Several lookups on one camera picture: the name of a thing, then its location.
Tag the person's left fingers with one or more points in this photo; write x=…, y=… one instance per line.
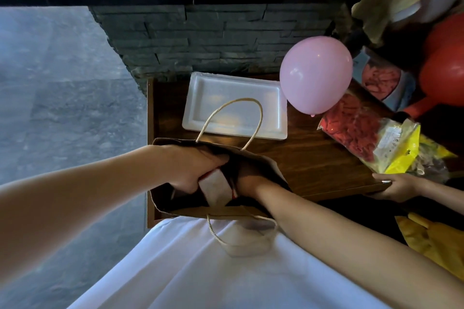
x=212, y=162

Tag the white foam tray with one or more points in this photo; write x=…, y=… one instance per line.
x=217, y=91

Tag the pink balloon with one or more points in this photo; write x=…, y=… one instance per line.
x=315, y=73

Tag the person's right forearm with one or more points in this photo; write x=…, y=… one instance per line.
x=348, y=247

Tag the person's left forearm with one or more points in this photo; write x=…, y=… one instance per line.
x=79, y=203

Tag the another person's forearm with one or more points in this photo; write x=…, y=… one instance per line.
x=446, y=187

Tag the clear packet of pink balloons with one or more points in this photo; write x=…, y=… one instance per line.
x=380, y=79

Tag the brown paper bag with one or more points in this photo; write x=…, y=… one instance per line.
x=268, y=174

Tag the person's white garment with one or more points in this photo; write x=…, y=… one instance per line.
x=188, y=272

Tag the white box with red trim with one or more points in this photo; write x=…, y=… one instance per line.
x=217, y=189

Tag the yellow cloth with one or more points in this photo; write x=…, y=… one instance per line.
x=435, y=240

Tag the clear packet of red balloons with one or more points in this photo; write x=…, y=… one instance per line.
x=355, y=127

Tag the person's left hand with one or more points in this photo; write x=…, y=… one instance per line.
x=185, y=167

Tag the red balloon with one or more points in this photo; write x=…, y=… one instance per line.
x=442, y=73

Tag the yellow plastic packet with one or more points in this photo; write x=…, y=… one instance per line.
x=409, y=149

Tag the person's right hand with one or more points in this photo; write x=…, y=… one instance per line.
x=253, y=182

